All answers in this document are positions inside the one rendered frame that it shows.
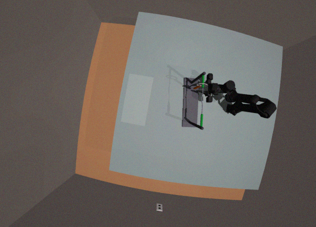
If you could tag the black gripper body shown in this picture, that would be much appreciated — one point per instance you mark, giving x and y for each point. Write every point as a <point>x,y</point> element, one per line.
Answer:
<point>210,78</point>

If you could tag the dark grey flat panel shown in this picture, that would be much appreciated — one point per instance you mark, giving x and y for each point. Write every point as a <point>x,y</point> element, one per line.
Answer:
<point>190,104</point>

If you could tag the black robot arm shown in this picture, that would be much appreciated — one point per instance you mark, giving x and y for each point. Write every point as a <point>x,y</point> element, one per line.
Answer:
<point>265,109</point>

